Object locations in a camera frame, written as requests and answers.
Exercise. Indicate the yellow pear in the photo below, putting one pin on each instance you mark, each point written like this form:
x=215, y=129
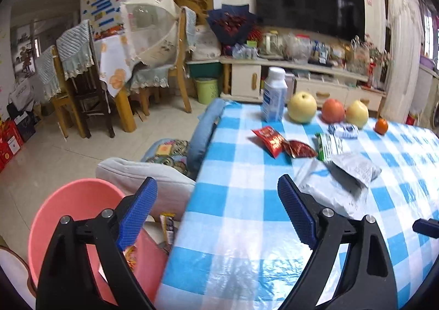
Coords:
x=301, y=107
x=357, y=114

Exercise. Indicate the clear plastic bag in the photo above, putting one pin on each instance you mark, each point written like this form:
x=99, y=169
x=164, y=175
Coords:
x=296, y=46

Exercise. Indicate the blue white checked tablecloth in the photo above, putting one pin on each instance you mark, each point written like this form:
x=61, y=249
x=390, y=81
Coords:
x=240, y=193

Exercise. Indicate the grey printed packet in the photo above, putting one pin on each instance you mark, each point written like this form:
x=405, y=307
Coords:
x=356, y=167

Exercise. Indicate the patterned cushion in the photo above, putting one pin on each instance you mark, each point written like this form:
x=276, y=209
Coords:
x=164, y=150

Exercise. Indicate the light wooden chair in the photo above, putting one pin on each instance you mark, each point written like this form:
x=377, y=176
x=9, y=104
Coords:
x=183, y=66

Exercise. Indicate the light grey cushion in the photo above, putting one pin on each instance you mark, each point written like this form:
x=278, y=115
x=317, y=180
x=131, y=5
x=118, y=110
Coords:
x=116, y=172

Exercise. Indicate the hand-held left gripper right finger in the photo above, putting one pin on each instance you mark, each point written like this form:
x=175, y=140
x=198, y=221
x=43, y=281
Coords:
x=296, y=210

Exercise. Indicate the pink plastic bucket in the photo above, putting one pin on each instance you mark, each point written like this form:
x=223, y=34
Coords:
x=75, y=197

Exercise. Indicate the orange tangerine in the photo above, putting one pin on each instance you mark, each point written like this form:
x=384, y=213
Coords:
x=381, y=126

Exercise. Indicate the wooden chair with knit cover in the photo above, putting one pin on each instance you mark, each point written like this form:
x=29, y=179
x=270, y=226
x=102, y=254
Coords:
x=77, y=46
x=48, y=73

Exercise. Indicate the white printed pillow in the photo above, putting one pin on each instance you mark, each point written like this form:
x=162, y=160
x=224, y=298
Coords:
x=205, y=44

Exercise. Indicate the red apple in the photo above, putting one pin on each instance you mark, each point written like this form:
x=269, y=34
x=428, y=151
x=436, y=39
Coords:
x=333, y=111

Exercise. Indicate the yellow black snack wrapper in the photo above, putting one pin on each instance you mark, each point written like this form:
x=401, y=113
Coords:
x=168, y=227

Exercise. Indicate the orange print tablecloth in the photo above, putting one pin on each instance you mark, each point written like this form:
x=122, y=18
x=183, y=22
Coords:
x=113, y=63

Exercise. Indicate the green wipes packet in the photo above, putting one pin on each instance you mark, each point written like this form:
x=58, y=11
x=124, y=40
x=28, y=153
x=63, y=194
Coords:
x=329, y=147

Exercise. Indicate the dark blue flower bouquet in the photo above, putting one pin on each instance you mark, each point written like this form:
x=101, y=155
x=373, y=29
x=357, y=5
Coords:
x=229, y=22

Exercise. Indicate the blue padded cushion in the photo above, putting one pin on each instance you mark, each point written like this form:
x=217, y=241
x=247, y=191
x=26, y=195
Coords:
x=202, y=135

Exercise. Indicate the black television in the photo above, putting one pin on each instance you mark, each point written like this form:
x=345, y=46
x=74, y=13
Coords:
x=308, y=1

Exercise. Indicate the white blue-label bottle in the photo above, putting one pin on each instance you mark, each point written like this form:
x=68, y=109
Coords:
x=274, y=97

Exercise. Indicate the glass basket with flowers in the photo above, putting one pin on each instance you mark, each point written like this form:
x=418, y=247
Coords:
x=360, y=54

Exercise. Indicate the dark red snack wrapper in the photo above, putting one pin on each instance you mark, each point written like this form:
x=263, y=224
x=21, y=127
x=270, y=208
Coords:
x=301, y=149

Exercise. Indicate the white curtain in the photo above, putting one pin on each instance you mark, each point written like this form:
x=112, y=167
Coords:
x=404, y=56

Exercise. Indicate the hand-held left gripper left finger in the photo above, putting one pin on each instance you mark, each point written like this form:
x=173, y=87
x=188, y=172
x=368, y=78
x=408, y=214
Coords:
x=137, y=214

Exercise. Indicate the green waste bin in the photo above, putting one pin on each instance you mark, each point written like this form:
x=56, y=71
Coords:
x=207, y=90

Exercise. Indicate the lace trimmed green cloth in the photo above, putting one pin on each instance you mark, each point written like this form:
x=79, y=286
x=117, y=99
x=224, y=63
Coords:
x=151, y=76

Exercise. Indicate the blue white wrapper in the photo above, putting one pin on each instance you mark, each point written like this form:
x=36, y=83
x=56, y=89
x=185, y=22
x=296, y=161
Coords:
x=343, y=131

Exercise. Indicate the white wet wipes packet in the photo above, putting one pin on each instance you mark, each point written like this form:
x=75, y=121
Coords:
x=329, y=190

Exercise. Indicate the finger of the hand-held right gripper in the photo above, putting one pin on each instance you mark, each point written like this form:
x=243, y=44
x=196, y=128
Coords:
x=425, y=227

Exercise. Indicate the red cardboard box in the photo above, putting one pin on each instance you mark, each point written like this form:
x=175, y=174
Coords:
x=8, y=145

